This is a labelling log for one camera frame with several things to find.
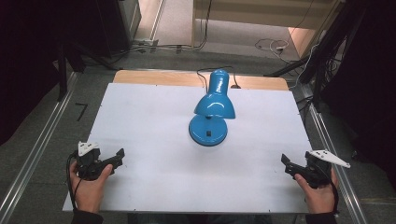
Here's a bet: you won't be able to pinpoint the light wooden desk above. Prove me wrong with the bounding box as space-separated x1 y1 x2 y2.
191 0 346 60

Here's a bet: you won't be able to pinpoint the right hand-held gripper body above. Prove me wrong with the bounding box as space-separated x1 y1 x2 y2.
304 149 351 189

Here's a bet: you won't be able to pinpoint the dark grey cabinet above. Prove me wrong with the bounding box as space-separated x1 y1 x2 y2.
94 0 143 59

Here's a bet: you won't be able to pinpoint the person's right hand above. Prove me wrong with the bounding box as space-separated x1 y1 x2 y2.
293 169 340 216

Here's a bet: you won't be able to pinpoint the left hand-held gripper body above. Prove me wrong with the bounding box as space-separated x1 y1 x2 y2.
74 141 109 182

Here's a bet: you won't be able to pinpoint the white floor cable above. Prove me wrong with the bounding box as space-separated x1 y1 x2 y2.
254 37 291 57

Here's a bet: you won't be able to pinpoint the aluminium floor rail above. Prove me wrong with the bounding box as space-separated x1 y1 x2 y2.
300 83 369 224
0 71 79 224

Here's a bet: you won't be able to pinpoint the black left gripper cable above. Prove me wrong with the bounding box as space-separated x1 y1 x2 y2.
65 150 82 211

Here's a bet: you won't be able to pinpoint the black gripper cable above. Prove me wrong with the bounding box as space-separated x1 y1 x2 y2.
65 150 82 211
317 163 341 215

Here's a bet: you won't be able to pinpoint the black curtain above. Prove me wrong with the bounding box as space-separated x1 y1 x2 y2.
0 0 104 147
323 0 396 188

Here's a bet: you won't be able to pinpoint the grey power strip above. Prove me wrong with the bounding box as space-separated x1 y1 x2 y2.
133 37 160 53

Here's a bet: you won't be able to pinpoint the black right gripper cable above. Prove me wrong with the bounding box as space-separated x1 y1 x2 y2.
317 163 341 215

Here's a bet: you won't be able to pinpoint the person's left hand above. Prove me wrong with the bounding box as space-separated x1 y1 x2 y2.
68 161 114 215

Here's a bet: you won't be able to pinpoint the black lamp cable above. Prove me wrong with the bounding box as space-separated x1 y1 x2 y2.
196 65 242 91

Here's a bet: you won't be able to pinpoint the black stand with cables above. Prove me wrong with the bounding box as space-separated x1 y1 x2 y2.
263 0 367 110

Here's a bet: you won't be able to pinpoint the grey floor cables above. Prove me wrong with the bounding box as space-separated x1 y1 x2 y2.
108 0 214 64

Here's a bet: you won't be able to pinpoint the black metal stand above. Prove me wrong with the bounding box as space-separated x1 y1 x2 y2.
56 41 68 103

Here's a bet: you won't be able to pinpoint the blue desk lamp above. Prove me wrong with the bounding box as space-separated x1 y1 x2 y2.
188 68 237 147

